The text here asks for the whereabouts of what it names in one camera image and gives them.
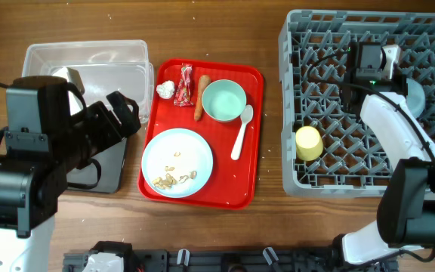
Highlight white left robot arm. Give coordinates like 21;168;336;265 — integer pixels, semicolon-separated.
0;76;140;271

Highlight black bin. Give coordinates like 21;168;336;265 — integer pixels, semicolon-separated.
68;139;127;193

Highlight crumpled white tissue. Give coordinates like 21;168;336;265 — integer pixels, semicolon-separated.
156;80;175;100

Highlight orange carrot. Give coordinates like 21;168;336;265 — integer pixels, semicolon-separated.
193;75;211;121

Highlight grey dishwasher rack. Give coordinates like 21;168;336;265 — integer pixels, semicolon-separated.
278;10;435;198

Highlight white plastic spoon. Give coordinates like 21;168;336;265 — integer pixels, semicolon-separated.
230;104;254;160

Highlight light blue plate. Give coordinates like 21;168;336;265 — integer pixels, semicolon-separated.
141;128;214;199

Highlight red candy wrapper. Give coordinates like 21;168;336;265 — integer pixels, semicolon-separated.
174;63;193;107

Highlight mint green bowl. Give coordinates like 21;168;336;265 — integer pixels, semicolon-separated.
202;79;247;122

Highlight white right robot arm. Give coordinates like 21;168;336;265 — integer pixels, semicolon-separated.
340;68;435;266

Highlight peanut scraps on plate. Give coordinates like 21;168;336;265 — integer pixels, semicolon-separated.
150;151;197;190

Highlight yellow plastic cup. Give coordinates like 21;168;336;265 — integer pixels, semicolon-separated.
295;126;323;161

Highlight light blue bowl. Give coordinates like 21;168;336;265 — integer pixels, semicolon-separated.
406;78;426;119

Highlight red plastic tray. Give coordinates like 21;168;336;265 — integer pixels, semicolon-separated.
137;60;264;210

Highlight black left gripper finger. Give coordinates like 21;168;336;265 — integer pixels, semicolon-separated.
67;159;102;190
106;91;141;138

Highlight clear plastic bin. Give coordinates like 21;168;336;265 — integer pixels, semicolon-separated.
22;39;154;123

